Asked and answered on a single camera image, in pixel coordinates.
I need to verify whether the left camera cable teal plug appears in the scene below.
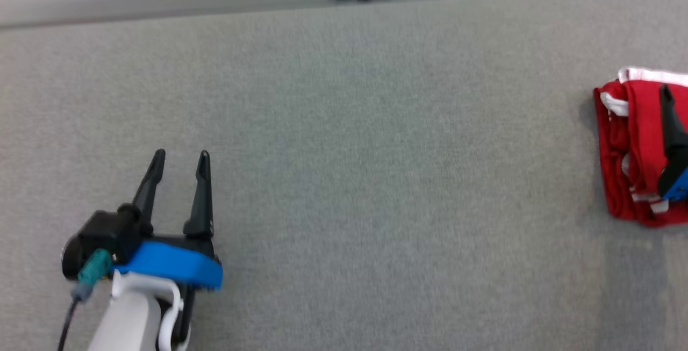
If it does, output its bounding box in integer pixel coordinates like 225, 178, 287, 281
56, 249, 114, 351

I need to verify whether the red white jersey number print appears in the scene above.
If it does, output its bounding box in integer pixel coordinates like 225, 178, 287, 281
593, 66, 688, 229

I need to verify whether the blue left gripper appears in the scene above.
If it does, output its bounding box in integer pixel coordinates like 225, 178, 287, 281
114, 149, 224, 291

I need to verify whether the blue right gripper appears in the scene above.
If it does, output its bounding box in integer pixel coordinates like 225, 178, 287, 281
657, 83, 688, 202

